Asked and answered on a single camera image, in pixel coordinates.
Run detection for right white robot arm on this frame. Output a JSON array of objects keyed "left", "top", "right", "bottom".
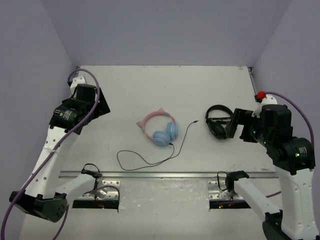
[{"left": 225, "top": 104, "right": 320, "bottom": 240}]

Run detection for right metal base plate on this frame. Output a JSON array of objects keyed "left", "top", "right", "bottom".
[{"left": 207, "top": 179, "right": 244, "bottom": 201}]

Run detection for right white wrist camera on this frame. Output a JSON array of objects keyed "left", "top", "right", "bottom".
[{"left": 251, "top": 91, "right": 278, "bottom": 118}]

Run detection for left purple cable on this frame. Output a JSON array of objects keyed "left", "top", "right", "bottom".
[{"left": 1, "top": 69, "right": 121, "bottom": 240}]

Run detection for pink blue cat-ear headphones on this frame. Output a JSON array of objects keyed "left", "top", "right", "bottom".
[{"left": 136, "top": 108, "right": 179, "bottom": 148}]

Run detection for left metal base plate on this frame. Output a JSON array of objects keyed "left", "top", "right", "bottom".
[{"left": 76, "top": 179, "right": 121, "bottom": 201}]

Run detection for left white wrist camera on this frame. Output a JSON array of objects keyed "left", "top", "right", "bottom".
[{"left": 68, "top": 75, "right": 87, "bottom": 94}]

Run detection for metal table rail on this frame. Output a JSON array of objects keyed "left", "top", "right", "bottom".
[{"left": 59, "top": 170, "right": 278, "bottom": 179}]

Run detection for black headphones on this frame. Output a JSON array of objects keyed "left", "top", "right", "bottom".
[{"left": 205, "top": 104, "right": 233, "bottom": 140}]

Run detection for metal base plate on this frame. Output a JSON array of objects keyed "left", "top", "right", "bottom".
[
  {"left": 76, "top": 179, "right": 121, "bottom": 201},
  {"left": 207, "top": 179, "right": 244, "bottom": 201}
]

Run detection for thin black audio cable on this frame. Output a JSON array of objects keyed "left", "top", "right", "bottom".
[{"left": 116, "top": 120, "right": 201, "bottom": 172}]

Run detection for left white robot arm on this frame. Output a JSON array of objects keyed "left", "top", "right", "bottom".
[{"left": 9, "top": 83, "right": 110, "bottom": 223}]

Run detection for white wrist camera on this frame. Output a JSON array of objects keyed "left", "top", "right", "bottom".
[
  {"left": 251, "top": 91, "right": 278, "bottom": 118},
  {"left": 68, "top": 75, "right": 87, "bottom": 94}
]

